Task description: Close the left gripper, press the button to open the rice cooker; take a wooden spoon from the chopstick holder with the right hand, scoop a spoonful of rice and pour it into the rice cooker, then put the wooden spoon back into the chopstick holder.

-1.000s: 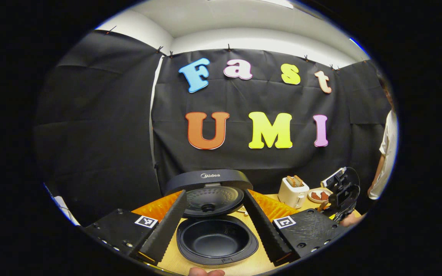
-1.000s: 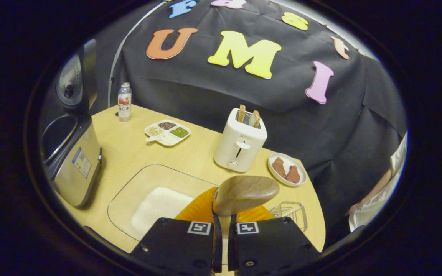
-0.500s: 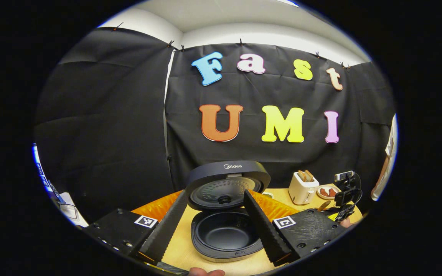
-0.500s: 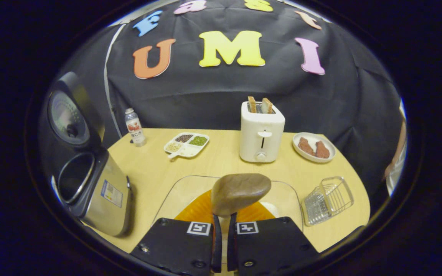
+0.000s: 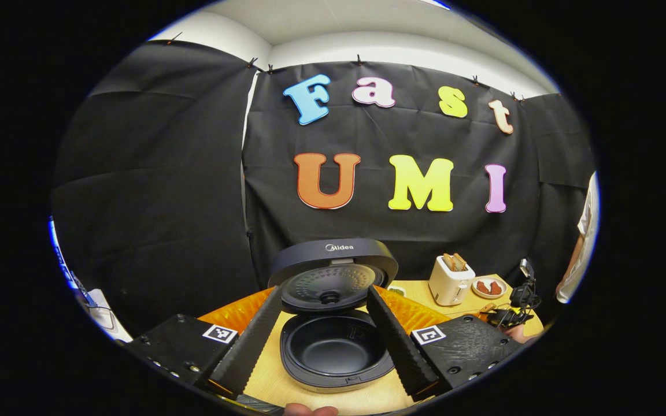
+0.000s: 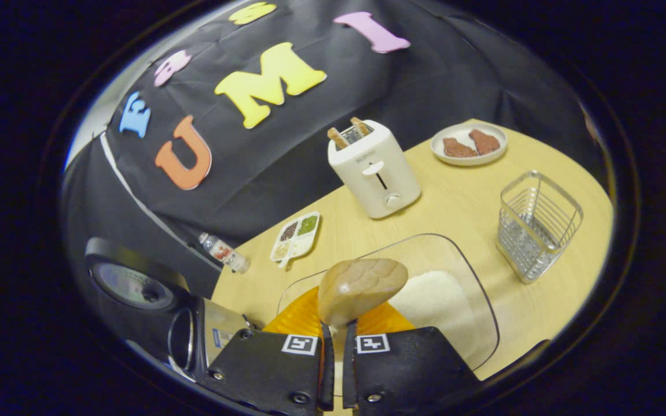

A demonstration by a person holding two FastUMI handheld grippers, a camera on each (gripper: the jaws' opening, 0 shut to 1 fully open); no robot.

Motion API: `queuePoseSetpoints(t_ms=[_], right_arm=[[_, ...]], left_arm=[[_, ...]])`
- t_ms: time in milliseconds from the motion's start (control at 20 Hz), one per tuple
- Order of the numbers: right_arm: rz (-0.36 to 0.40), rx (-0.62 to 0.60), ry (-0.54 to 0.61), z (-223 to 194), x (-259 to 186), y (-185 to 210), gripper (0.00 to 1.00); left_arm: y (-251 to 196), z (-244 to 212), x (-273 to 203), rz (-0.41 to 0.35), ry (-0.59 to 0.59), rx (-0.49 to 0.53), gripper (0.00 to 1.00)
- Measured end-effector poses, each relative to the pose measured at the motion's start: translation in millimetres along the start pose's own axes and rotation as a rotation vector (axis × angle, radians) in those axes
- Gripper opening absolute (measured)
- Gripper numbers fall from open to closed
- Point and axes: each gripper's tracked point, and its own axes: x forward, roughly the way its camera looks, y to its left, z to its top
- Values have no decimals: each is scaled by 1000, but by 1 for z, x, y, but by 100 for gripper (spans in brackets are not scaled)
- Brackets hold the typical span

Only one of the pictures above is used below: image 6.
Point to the toast slice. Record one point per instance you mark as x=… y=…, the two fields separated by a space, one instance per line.
x=360 y=126
x=337 y=138

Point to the white round plate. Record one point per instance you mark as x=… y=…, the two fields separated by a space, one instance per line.
x=454 y=128

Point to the white divided dish of beans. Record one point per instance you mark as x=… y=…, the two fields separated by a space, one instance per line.
x=298 y=237

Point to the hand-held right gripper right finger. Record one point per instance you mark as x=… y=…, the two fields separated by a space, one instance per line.
x=349 y=370

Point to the small clear bottle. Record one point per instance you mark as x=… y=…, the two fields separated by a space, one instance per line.
x=223 y=252

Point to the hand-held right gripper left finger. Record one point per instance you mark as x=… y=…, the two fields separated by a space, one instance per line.
x=327 y=370

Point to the brown meat piece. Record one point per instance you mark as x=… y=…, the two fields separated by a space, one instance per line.
x=485 y=141
x=458 y=148

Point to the wooden spoon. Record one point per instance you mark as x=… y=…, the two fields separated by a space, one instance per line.
x=362 y=286

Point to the clear box of white rice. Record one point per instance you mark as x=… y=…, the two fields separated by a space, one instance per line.
x=443 y=300

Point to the white toaster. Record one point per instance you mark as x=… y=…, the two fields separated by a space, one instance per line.
x=373 y=185

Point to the dark grey rice cooker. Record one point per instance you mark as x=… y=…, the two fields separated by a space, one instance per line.
x=130 y=283

